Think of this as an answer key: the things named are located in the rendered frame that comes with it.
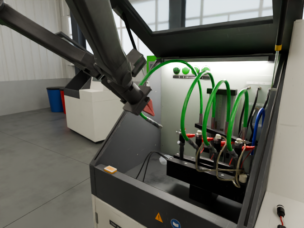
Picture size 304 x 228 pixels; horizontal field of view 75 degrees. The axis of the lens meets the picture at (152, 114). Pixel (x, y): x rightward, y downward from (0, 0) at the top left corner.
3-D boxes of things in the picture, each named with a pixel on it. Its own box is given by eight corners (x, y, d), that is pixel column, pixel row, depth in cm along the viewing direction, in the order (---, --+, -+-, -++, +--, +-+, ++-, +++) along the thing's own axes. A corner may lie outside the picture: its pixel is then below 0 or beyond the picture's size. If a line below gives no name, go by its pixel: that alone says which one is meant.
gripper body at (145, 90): (154, 90, 64) (140, 74, 59) (136, 115, 61) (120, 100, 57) (142, 88, 69) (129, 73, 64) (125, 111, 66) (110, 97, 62)
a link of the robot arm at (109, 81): (102, 79, 59) (109, 81, 54) (116, 62, 60) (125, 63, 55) (117, 93, 63) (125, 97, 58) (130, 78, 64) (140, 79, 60)
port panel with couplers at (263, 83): (236, 137, 99) (243, 74, 92) (238, 135, 102) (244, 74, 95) (266, 143, 91) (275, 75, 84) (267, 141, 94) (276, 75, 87)
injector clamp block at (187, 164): (166, 188, 94) (166, 159, 91) (176, 179, 102) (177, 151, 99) (241, 220, 75) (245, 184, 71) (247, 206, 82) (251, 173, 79)
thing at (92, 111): (56, 131, 436) (45, 36, 390) (100, 122, 510) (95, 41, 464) (82, 149, 345) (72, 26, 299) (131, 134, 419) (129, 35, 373)
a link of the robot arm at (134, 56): (95, 61, 50) (121, 80, 49) (123, 29, 53) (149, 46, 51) (106, 80, 62) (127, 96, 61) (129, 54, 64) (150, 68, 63)
